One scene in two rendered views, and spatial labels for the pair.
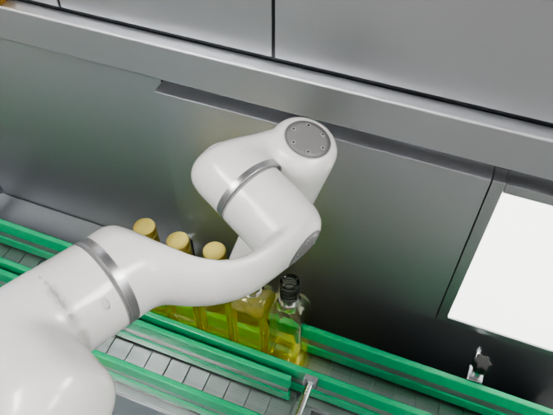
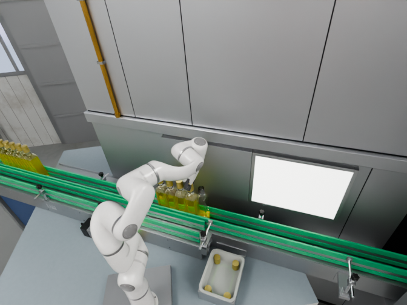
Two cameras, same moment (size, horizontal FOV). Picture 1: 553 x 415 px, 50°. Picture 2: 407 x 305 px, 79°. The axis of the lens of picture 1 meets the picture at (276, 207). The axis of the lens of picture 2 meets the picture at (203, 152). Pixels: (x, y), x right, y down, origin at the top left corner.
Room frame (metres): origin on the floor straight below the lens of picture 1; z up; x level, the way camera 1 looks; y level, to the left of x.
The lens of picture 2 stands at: (-0.39, -0.06, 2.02)
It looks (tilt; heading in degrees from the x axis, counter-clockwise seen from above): 38 degrees down; 1
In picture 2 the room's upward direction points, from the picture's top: 4 degrees counter-clockwise
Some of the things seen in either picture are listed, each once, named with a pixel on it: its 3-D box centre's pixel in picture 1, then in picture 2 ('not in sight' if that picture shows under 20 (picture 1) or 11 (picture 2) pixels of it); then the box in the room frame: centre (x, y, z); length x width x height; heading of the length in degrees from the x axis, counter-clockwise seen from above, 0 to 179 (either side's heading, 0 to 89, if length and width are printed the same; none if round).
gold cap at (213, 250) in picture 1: (215, 258); (179, 183); (0.50, 0.09, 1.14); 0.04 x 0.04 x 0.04
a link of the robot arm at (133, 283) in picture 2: not in sight; (133, 276); (0.10, 0.27, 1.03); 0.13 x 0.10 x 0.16; 175
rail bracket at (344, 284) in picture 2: not in sight; (346, 282); (0.09, -0.62, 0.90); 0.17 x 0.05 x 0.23; 159
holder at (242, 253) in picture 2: not in sight; (223, 272); (0.21, -0.11, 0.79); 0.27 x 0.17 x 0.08; 159
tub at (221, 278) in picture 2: not in sight; (222, 276); (0.19, -0.10, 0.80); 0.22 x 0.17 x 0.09; 159
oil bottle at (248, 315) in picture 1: (253, 324); (192, 206); (0.48, 0.04, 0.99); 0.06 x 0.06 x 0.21; 68
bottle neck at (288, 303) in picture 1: (289, 290); (201, 191); (0.46, -0.02, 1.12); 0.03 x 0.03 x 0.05
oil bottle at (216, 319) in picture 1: (222, 311); (182, 203); (0.50, 0.09, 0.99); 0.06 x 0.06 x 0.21; 69
